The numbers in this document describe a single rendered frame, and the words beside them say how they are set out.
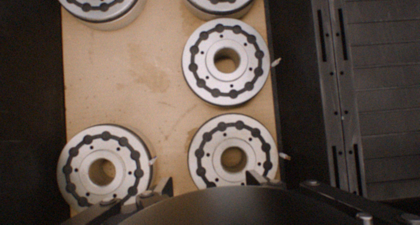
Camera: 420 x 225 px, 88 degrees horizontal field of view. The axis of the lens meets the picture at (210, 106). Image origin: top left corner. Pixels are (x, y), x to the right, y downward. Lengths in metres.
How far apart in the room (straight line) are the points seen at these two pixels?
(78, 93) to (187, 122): 0.14
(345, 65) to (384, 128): 0.17
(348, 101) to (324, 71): 0.03
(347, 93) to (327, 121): 0.03
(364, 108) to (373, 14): 0.13
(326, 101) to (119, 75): 0.23
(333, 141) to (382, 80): 0.18
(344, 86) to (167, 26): 0.21
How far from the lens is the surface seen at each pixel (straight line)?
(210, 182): 0.26
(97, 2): 0.30
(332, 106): 0.21
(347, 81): 0.22
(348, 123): 0.22
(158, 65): 0.29
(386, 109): 0.37
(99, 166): 0.30
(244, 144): 0.25
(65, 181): 0.29
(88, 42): 0.33
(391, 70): 0.38
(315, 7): 0.22
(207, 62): 0.25
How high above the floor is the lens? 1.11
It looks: 86 degrees down
